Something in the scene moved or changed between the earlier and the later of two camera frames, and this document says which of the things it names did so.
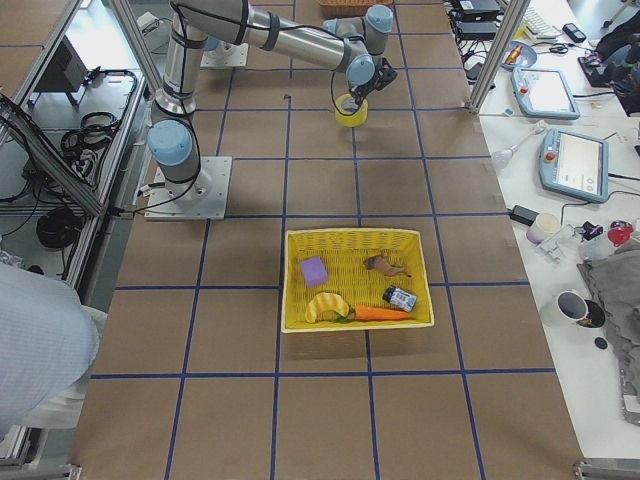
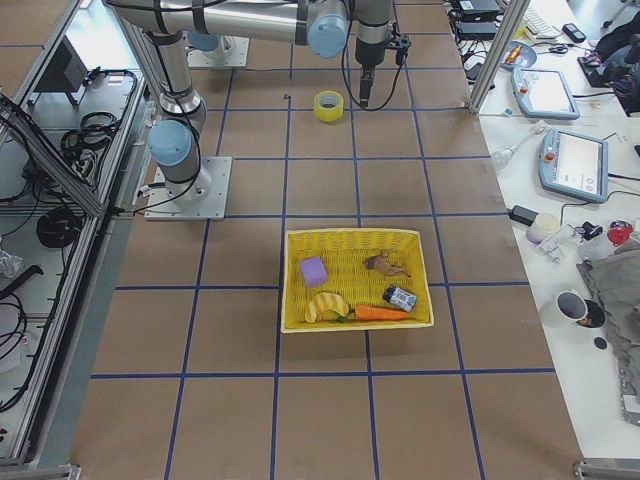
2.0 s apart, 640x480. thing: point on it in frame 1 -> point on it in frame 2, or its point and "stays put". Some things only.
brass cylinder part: (513, 54) stays put
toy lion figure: (382, 264) stays put
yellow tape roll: (351, 119) -> (328, 105)
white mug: (566, 308) stays put
